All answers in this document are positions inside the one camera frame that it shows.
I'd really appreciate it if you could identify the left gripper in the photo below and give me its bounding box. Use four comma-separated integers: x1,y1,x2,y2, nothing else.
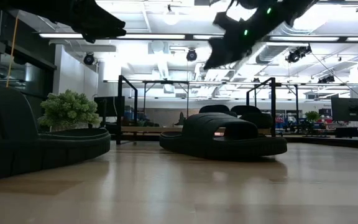
0,0,127,44

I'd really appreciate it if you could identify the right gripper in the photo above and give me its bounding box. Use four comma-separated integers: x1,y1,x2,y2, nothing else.
204,11,276,69

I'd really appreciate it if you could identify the wooden shelf with black legs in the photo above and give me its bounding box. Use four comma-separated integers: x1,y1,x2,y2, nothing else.
116,74,277,146

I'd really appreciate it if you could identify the black monitor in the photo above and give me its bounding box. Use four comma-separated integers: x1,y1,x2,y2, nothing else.
93,96,126,118
331,97,358,123

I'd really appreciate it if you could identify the green artificial plant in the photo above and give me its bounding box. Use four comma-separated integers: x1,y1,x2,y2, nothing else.
37,89,101,131

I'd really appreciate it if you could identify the background potted plant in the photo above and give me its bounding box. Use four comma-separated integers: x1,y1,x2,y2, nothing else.
305,111,320,123

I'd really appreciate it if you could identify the dark background desk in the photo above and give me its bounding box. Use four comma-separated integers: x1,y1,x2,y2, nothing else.
335,126,358,140

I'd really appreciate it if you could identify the silver ventilation duct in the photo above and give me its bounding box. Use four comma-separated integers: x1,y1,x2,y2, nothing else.
255,23,295,65

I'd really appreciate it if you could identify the round white ring light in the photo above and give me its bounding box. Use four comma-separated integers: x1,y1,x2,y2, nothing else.
162,7,180,26

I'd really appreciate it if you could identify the black metal station frame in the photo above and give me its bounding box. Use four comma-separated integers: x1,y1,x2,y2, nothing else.
141,80,191,119
277,82,300,125

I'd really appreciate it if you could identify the yellow cable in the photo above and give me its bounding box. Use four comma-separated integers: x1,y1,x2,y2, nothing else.
6,16,20,88

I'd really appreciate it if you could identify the black metal table frame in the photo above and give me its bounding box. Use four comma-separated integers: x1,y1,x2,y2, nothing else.
103,132,358,151

